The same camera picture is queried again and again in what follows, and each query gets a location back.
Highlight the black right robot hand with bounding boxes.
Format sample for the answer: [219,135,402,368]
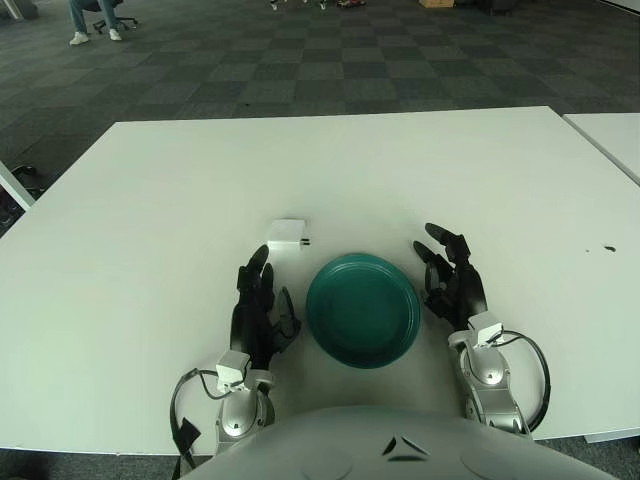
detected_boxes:
[412,222,489,334]

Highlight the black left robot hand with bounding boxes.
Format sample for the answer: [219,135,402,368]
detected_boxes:
[228,244,303,373]

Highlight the white charger block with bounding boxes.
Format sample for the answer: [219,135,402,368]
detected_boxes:
[266,218,312,250]

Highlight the green round plate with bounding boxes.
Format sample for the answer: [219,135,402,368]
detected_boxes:
[305,253,421,370]

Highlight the grey robot torso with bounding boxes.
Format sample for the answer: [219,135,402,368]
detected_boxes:
[179,404,640,480]

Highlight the adjacent white table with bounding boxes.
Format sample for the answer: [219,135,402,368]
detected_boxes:
[562,112,640,189]

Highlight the white side table edge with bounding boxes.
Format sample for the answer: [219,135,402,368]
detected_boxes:
[0,159,36,212]

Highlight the black office chair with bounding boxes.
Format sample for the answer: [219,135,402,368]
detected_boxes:
[79,0,139,35]

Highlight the seated person legs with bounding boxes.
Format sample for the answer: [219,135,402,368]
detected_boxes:
[67,0,124,47]

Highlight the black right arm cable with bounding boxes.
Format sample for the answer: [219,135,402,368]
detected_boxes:
[492,329,552,434]

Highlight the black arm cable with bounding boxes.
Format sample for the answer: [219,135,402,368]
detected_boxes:
[492,329,552,434]
[168,368,222,471]

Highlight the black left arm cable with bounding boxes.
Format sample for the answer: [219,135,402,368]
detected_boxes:
[168,368,222,471]

